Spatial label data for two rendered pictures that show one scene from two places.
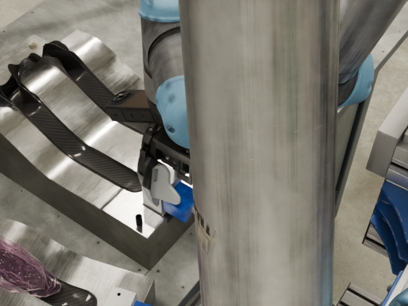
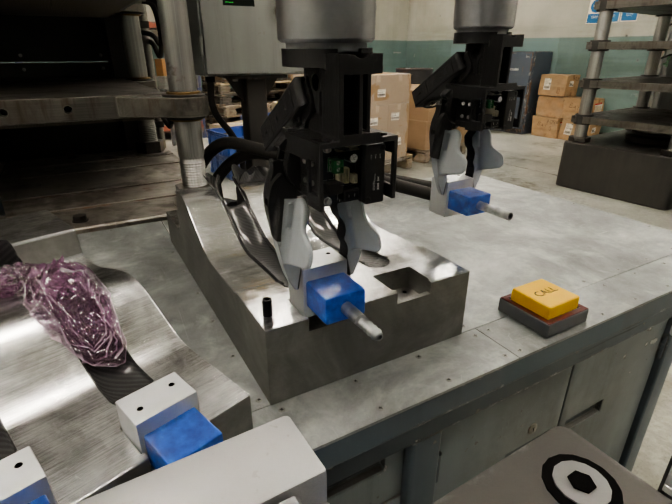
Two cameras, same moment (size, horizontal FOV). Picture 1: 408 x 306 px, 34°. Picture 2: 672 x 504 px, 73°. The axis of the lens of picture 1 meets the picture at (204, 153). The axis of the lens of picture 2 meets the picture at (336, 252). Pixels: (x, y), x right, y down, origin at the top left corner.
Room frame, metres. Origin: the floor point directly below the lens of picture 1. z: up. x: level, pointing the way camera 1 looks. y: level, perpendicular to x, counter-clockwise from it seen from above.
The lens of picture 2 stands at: (0.25, -0.14, 1.13)
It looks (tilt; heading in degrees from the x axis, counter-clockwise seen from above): 24 degrees down; 26
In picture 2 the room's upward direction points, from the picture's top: straight up
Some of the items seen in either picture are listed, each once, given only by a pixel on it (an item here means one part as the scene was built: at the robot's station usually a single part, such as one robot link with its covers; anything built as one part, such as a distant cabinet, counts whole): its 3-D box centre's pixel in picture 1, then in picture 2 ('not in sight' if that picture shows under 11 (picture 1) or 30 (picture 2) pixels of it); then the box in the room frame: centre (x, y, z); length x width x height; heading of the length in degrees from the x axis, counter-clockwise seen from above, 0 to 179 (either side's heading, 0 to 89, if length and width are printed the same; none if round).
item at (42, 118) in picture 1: (81, 109); (282, 212); (0.77, 0.20, 0.92); 0.35 x 0.16 x 0.09; 56
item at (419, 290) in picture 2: not in sight; (401, 293); (0.70, 0.00, 0.87); 0.05 x 0.05 x 0.04; 56
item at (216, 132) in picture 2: not in sight; (240, 142); (3.80, 2.65, 0.32); 0.60 x 0.41 x 0.22; 67
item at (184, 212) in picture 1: (187, 205); (340, 302); (0.58, 0.02, 0.91); 0.13 x 0.05 x 0.05; 56
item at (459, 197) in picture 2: not in sight; (473, 203); (0.89, -0.04, 0.93); 0.13 x 0.05 x 0.05; 56
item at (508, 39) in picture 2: not in sight; (480, 83); (0.90, -0.03, 1.09); 0.09 x 0.08 x 0.12; 56
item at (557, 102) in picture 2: not in sight; (568, 107); (7.52, -0.12, 0.42); 0.86 x 0.33 x 0.83; 61
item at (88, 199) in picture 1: (82, 122); (286, 239); (0.79, 0.21, 0.87); 0.50 x 0.26 x 0.14; 56
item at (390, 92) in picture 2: not in sight; (347, 119); (4.73, 1.94, 0.47); 1.22 x 0.80 x 0.94; 65
